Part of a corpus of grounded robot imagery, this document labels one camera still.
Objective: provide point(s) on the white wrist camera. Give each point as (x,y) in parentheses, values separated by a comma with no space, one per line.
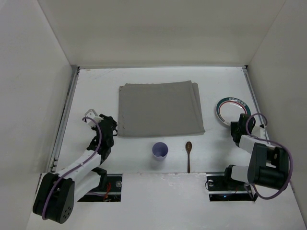
(91,118)
(259,131)

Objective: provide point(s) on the white plate green red rim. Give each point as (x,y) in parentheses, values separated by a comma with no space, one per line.
(229,109)

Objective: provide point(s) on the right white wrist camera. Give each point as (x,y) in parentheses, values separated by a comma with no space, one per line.
(259,131)

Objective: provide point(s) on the lilac plastic cup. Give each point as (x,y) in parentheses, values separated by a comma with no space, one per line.
(159,151)

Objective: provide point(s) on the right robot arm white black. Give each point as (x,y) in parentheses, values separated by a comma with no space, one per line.
(270,164)

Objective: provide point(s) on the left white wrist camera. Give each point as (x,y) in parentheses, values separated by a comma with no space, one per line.
(91,118)

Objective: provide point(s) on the right aluminium frame rail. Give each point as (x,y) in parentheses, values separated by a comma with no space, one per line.
(260,120)

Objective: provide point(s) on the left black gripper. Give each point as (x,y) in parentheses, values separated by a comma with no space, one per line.
(110,123)

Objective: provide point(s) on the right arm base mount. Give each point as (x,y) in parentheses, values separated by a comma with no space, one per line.
(222,188)

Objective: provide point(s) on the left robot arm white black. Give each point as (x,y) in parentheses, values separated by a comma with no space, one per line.
(58,192)

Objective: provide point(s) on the grey cloth placemat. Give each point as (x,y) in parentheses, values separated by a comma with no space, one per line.
(160,110)

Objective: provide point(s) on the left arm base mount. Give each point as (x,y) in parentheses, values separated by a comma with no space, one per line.
(108,189)

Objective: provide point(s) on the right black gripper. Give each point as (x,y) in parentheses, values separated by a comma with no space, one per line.
(236,129)

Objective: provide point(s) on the left aluminium frame rail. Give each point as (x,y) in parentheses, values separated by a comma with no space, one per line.
(55,151)

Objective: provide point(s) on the brown wooden spoon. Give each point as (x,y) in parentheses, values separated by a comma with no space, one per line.
(188,148)

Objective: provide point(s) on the aluminium frame rail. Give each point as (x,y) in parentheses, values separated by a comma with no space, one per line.
(260,120)
(55,151)

